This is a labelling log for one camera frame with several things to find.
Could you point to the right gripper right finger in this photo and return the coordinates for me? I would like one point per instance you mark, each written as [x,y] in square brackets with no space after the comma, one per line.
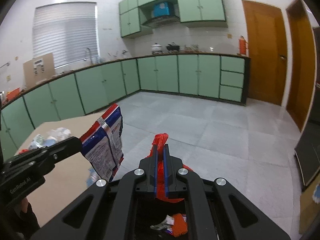
[215,209]

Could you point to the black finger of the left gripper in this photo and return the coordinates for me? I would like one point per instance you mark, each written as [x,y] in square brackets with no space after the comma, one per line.
[61,150]

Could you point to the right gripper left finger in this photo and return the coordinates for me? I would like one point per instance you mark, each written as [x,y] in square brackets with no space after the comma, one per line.
[117,210]

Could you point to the red blue snack wrapper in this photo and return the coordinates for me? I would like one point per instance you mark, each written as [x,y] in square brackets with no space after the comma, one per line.
[101,143]

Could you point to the red plastic trash bag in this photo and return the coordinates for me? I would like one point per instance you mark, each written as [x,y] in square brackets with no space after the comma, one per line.
[160,140]

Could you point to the trash inside bin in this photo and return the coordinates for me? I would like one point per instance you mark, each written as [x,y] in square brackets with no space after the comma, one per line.
[175,225]

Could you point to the black trash bin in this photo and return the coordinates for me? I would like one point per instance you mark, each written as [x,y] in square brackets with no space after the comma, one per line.
[189,218]

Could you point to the blue white paper cup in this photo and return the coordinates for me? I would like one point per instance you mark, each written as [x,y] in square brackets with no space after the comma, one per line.
[50,141]

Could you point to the green white plastic package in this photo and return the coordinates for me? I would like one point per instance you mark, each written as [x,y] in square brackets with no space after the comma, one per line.
[37,142]

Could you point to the crumpled white tissue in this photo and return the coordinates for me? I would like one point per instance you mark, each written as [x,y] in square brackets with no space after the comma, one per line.
[59,134]

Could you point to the orange basket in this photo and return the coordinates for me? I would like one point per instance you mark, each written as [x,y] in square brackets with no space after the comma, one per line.
[11,95]

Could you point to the cardboard box with scale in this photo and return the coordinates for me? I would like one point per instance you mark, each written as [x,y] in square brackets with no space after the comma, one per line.
[38,70]

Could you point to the chrome sink faucet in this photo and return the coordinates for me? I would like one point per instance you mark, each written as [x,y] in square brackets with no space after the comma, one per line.
[88,55]

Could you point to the black shelf unit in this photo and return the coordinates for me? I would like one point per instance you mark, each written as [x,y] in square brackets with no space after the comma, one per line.
[307,149]

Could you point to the window blinds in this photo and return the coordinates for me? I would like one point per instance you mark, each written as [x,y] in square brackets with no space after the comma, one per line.
[65,30]

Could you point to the green base cabinets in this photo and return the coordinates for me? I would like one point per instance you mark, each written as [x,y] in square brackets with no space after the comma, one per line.
[220,77]

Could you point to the white cooking pot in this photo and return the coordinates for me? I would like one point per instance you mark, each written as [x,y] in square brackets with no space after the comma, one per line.
[156,49]

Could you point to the black wok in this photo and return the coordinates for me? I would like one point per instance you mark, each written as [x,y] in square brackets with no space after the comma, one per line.
[173,48]

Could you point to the brown wooden door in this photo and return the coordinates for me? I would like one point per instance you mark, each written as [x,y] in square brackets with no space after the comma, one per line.
[303,63]
[267,48]

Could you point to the range hood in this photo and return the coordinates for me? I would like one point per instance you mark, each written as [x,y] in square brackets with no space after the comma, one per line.
[159,21]

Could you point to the blue box above hood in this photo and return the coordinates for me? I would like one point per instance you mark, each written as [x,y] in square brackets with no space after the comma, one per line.
[163,9]

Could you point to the orange thermos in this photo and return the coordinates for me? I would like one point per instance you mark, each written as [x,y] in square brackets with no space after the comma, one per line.
[242,46]

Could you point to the green wall cabinets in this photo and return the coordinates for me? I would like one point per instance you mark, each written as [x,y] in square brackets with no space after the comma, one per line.
[140,17]

